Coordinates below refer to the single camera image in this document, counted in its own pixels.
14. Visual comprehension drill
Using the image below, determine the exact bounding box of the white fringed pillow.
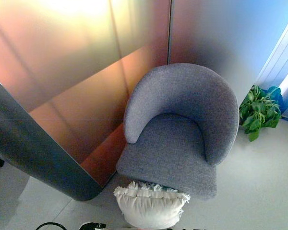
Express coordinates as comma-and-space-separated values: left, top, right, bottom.
113, 181, 192, 227

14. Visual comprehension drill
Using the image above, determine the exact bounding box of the green leafy potted plant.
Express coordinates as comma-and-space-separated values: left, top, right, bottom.
239, 85, 283, 142

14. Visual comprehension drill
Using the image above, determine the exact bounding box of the dark grey rounded cabinet panel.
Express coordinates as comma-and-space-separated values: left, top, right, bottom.
0, 71, 108, 201

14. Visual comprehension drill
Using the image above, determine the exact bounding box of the blue plant bag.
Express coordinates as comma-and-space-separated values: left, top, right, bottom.
267, 86, 283, 110

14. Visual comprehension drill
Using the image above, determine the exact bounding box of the white door frame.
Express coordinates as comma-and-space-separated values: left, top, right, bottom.
254, 14, 288, 90

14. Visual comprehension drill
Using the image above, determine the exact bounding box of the grey fabric tub armchair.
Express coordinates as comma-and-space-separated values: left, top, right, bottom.
116, 64, 240, 201

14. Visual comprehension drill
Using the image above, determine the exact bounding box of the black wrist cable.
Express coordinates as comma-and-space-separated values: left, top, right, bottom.
36, 222, 72, 230

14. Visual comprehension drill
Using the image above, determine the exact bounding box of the glossy copper cabinet panel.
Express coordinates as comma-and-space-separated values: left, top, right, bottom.
26, 46, 170, 187

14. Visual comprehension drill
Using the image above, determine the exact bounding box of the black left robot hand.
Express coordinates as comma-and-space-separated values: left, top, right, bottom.
78, 222, 107, 230

